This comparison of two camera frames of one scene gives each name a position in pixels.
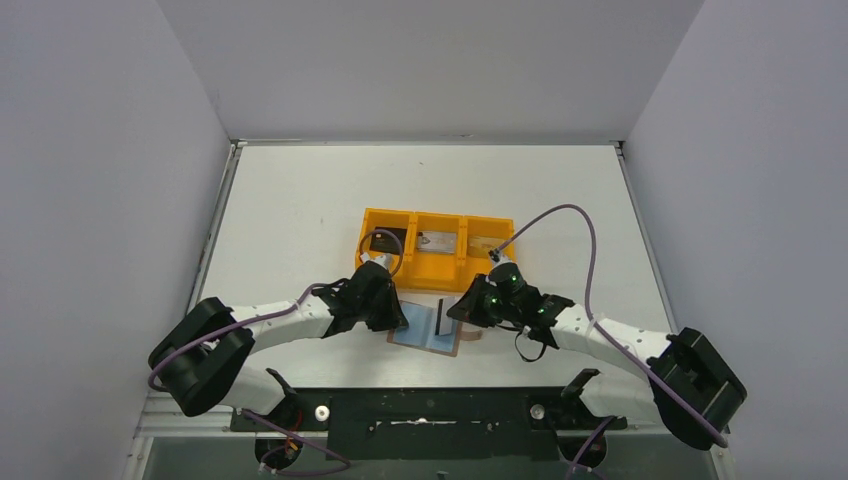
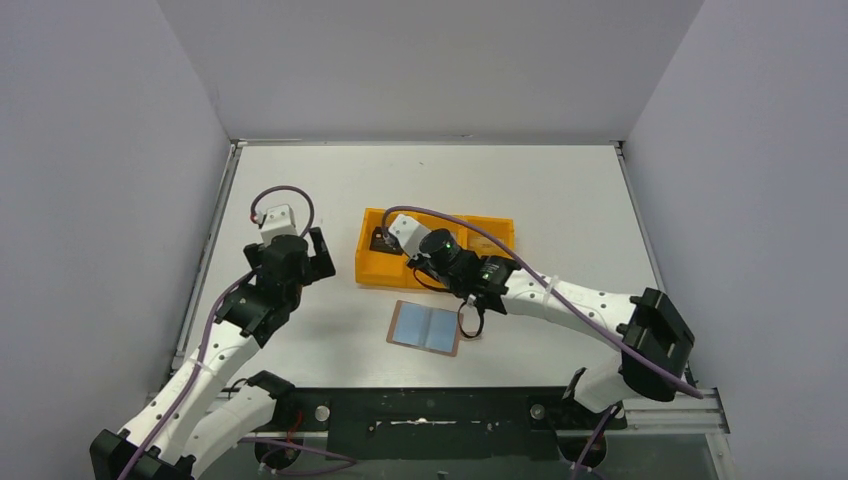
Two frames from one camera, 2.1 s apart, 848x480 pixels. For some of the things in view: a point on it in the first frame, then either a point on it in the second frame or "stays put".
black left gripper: x=382 y=304 to x=319 y=253
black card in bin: x=385 y=242 stays put
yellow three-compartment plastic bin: x=432 y=252 stays put
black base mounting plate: x=433 y=424 stays put
